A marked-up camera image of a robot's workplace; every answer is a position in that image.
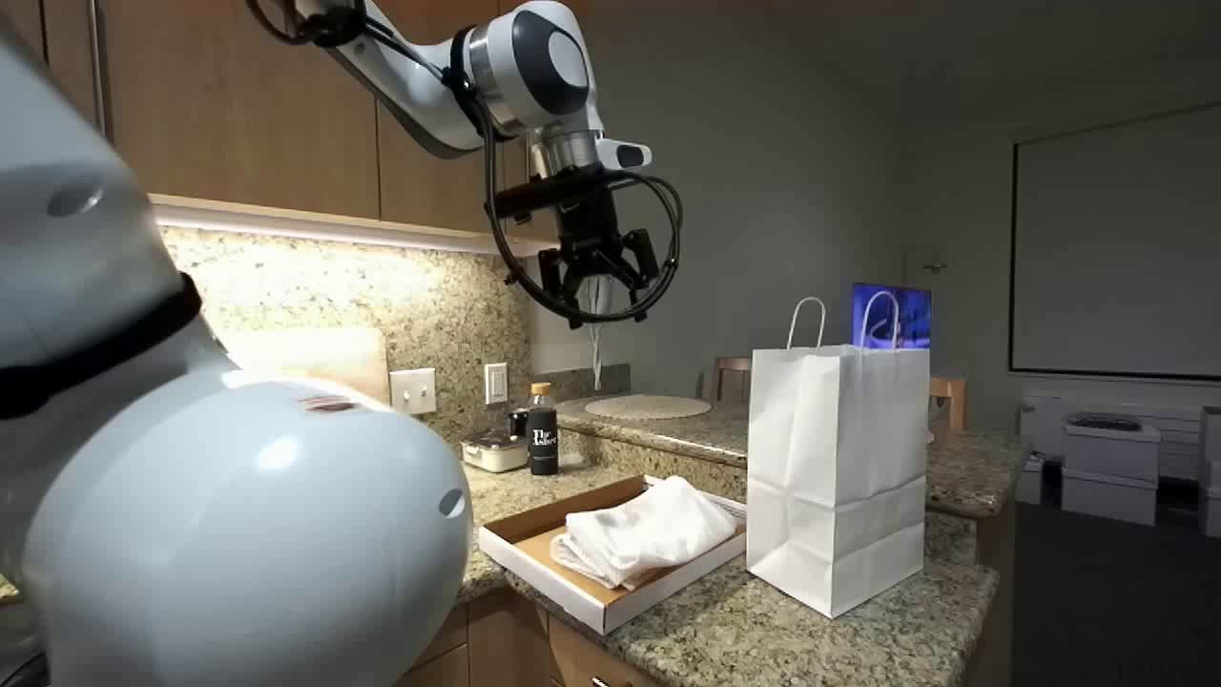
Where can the round woven placemat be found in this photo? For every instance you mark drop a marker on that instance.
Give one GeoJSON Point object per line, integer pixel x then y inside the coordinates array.
{"type": "Point", "coordinates": [650, 407]}

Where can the white wall outlet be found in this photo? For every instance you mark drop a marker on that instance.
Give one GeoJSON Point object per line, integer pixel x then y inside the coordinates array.
{"type": "Point", "coordinates": [496, 384]}
{"type": "Point", "coordinates": [413, 391]}

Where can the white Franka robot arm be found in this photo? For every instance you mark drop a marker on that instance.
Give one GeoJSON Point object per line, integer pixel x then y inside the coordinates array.
{"type": "Point", "coordinates": [254, 534]}

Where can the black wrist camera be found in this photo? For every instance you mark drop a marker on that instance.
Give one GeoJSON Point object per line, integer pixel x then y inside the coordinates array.
{"type": "Point", "coordinates": [535, 197]}

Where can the white storage box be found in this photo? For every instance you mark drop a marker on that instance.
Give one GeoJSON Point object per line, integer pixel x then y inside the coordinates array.
{"type": "Point", "coordinates": [1109, 470]}

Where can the wooden upper cabinets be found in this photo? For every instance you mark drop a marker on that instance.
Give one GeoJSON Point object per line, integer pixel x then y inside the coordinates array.
{"type": "Point", "coordinates": [231, 114]}

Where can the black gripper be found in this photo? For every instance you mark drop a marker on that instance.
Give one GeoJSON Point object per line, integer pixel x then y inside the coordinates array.
{"type": "Point", "coordinates": [591, 216]}

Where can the small white dish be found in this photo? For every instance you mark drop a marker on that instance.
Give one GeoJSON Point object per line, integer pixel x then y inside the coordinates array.
{"type": "Point", "coordinates": [492, 454]}

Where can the white paper bag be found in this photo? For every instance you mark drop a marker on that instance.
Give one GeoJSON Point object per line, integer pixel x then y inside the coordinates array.
{"type": "Point", "coordinates": [832, 481]}

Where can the black jar with wooden lid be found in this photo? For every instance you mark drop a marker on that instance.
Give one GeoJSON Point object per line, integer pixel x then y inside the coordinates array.
{"type": "Point", "coordinates": [543, 441]}

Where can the white wall board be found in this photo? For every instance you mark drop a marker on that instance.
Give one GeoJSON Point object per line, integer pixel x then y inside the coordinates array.
{"type": "Point", "coordinates": [1120, 241]}

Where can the shallow cardboard tray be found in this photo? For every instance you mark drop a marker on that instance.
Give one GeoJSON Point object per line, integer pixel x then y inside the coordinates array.
{"type": "Point", "coordinates": [598, 609]}

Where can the wooden dining chair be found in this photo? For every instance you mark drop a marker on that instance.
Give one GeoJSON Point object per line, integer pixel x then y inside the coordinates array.
{"type": "Point", "coordinates": [725, 379]}
{"type": "Point", "coordinates": [947, 402]}

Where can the wooden lower cabinet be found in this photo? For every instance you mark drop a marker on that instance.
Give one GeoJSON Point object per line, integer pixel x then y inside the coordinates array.
{"type": "Point", "coordinates": [585, 666]}

